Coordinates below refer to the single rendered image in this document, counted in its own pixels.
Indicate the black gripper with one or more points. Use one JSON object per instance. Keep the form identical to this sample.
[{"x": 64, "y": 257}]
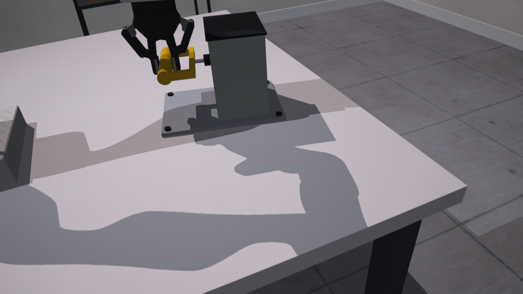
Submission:
[{"x": 158, "y": 20}]

